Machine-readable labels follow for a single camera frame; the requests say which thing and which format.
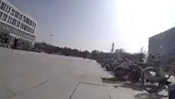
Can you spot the row of trees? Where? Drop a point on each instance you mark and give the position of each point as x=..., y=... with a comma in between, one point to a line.
x=68, y=51

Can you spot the slim tower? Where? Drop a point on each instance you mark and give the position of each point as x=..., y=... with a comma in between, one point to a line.
x=113, y=46

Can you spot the grey concrete slab pavement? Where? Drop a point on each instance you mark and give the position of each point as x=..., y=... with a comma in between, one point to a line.
x=53, y=80

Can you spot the row of parked bicycles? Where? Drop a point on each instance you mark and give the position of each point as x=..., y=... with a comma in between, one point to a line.
x=129, y=70

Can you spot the long white building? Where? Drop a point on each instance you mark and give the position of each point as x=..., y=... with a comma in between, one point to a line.
x=6, y=15

